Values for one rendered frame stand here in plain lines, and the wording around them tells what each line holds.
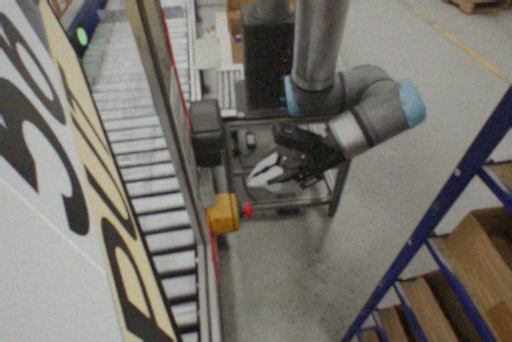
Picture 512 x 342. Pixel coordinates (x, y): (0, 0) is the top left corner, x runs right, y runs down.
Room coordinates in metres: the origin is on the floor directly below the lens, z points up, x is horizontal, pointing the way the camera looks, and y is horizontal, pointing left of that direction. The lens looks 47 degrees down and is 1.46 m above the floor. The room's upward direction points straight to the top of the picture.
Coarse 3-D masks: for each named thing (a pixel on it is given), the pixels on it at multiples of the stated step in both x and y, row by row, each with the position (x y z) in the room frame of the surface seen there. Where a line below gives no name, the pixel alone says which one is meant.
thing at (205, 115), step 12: (192, 108) 0.51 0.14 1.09; (204, 108) 0.51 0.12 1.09; (216, 108) 0.51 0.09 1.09; (192, 120) 0.48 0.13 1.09; (204, 120) 0.48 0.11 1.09; (216, 120) 0.48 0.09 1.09; (192, 132) 0.45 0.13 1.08; (204, 132) 0.45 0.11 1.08; (216, 132) 0.45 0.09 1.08; (204, 144) 0.43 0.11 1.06; (216, 144) 0.44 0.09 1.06; (216, 156) 0.46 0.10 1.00
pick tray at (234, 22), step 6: (234, 18) 1.59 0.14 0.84; (240, 18) 1.59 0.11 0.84; (234, 24) 1.59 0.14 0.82; (240, 24) 1.59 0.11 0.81; (234, 30) 1.59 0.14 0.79; (240, 30) 1.59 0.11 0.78; (234, 42) 1.31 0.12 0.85; (240, 42) 1.31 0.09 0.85; (234, 48) 1.31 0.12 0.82; (240, 48) 1.31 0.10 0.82; (234, 54) 1.31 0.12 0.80; (240, 54) 1.31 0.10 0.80; (234, 60) 1.31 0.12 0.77; (240, 60) 1.31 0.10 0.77
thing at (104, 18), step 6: (162, 6) 1.85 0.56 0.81; (168, 6) 1.85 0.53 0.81; (174, 6) 1.86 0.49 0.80; (180, 6) 1.86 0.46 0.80; (102, 12) 1.79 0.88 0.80; (108, 12) 1.79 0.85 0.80; (114, 12) 1.80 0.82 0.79; (120, 12) 1.81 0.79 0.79; (126, 12) 1.81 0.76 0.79; (168, 12) 1.85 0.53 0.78; (174, 12) 1.86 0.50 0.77; (180, 12) 1.86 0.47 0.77; (102, 18) 1.79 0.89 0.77; (108, 18) 1.79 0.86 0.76; (114, 18) 1.80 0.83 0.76; (120, 18) 1.80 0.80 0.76; (126, 18) 1.81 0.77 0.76; (168, 18) 1.85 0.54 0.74
